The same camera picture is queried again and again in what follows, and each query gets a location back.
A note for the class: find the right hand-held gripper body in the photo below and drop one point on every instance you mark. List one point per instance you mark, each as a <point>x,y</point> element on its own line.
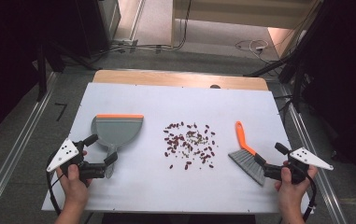
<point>309,158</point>

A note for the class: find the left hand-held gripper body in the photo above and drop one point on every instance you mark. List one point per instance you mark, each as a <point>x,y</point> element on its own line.
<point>65,152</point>

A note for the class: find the grey dustpan with orange edge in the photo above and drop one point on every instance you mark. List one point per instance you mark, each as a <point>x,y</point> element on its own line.
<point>116,130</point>

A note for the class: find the group of red beans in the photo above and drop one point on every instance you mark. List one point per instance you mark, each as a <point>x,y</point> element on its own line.
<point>175,139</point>

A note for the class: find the person's right hand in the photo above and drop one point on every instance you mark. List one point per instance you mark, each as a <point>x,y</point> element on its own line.
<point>294,193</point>

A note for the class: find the person's left hand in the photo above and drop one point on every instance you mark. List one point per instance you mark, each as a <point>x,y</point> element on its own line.
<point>74,189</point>

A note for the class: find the black metal stand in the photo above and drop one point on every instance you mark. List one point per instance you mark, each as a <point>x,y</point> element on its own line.
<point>297,87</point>
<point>41,77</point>

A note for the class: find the white board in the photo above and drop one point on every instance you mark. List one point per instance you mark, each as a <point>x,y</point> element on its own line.
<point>166,189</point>

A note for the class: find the black curtain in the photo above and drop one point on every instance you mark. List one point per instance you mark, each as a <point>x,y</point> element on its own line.
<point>350,77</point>
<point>4,62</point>

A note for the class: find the person's dark clothing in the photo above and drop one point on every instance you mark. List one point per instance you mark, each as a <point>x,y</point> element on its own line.
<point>178,219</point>

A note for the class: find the wooden table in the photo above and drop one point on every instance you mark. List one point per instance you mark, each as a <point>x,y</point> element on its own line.
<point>166,79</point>

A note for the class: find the black cabinet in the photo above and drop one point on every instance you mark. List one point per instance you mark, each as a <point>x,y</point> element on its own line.
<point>91,25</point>

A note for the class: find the light wooden furniture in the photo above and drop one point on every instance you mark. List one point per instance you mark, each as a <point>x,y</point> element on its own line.
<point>228,12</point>

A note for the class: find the aluminium floor rail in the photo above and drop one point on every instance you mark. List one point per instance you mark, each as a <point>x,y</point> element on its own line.
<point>26,127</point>
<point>330,196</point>

